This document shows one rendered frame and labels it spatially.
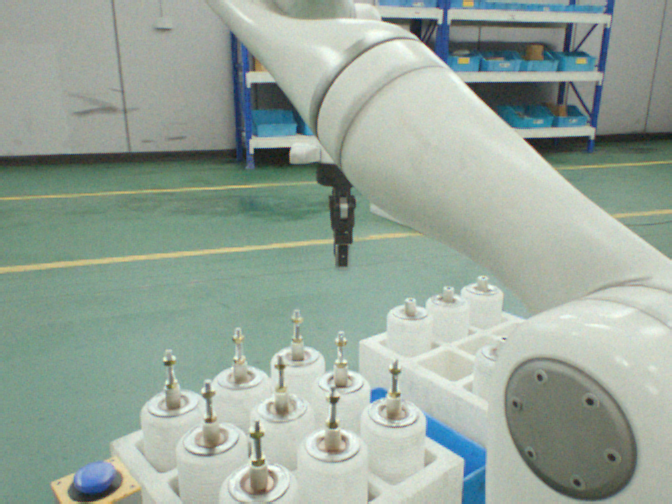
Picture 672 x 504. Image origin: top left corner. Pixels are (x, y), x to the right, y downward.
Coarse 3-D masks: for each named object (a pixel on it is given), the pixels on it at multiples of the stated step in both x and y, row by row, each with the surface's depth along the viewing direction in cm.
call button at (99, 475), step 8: (88, 464) 61; (96, 464) 61; (104, 464) 61; (112, 464) 61; (80, 472) 60; (88, 472) 60; (96, 472) 60; (104, 472) 60; (112, 472) 60; (80, 480) 59; (88, 480) 59; (96, 480) 59; (104, 480) 59; (112, 480) 60; (80, 488) 58; (88, 488) 58; (96, 488) 59; (104, 488) 60
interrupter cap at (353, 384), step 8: (320, 376) 94; (328, 376) 94; (352, 376) 94; (360, 376) 94; (320, 384) 92; (328, 384) 92; (352, 384) 92; (360, 384) 92; (328, 392) 90; (344, 392) 89; (352, 392) 90
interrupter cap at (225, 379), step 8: (232, 368) 97; (248, 368) 97; (256, 368) 97; (224, 376) 94; (232, 376) 95; (248, 376) 95; (256, 376) 94; (224, 384) 92; (232, 384) 92; (240, 384) 92; (248, 384) 92; (256, 384) 92
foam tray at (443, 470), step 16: (112, 448) 89; (128, 448) 88; (432, 448) 88; (128, 464) 85; (144, 464) 85; (432, 464) 85; (448, 464) 85; (144, 480) 81; (160, 480) 81; (176, 480) 82; (368, 480) 81; (416, 480) 81; (432, 480) 81; (448, 480) 84; (144, 496) 81; (160, 496) 78; (176, 496) 78; (368, 496) 82; (384, 496) 78; (400, 496) 78; (416, 496) 79; (432, 496) 82; (448, 496) 85
